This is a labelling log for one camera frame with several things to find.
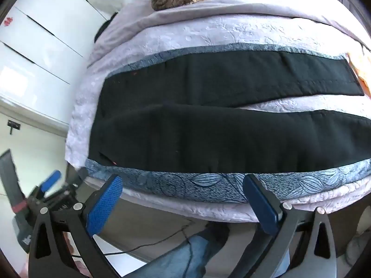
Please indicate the lilac embossed blanket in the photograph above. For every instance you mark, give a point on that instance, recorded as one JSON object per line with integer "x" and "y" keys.
{"x": 232, "y": 31}

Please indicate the person's leg in jeans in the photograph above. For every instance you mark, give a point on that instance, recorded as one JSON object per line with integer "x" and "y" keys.
{"x": 174, "y": 260}

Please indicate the blue-grey leaf print cloth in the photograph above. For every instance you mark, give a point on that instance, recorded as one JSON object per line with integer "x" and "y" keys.
{"x": 203, "y": 184}

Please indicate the plain grey-lilac sheet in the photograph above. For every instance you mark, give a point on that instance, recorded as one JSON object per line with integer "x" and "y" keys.
{"x": 260, "y": 3}

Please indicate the black wall bracket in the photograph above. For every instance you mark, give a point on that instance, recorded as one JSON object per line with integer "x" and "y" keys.
{"x": 13, "y": 126}

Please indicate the beige bed base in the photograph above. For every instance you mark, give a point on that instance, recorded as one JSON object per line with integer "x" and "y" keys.
{"x": 145, "y": 220}

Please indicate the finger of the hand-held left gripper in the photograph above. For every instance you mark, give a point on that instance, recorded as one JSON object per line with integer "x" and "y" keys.
{"x": 50, "y": 181}

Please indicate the orange cloth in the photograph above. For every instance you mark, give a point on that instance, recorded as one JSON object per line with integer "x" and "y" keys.
{"x": 363, "y": 75}

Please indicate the black pants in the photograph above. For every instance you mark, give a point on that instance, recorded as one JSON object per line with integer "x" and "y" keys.
{"x": 203, "y": 133}

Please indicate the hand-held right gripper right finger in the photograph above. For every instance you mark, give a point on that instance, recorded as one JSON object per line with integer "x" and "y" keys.
{"x": 260, "y": 205}

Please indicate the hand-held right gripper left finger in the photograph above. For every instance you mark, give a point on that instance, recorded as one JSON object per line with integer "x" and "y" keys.
{"x": 104, "y": 205}

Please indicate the white wardrobe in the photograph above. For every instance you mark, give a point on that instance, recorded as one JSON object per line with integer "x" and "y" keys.
{"x": 43, "y": 34}

